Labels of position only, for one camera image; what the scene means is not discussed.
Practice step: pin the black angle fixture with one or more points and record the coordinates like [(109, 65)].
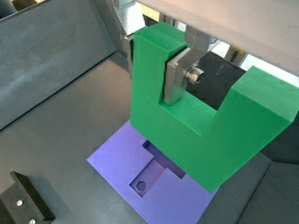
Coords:
[(21, 204)]

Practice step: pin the purple board with cross slot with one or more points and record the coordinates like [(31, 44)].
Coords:
[(156, 188)]

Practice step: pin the green U-shaped block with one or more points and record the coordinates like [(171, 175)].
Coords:
[(208, 141)]

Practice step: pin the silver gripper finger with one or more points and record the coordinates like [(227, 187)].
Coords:
[(181, 70)]

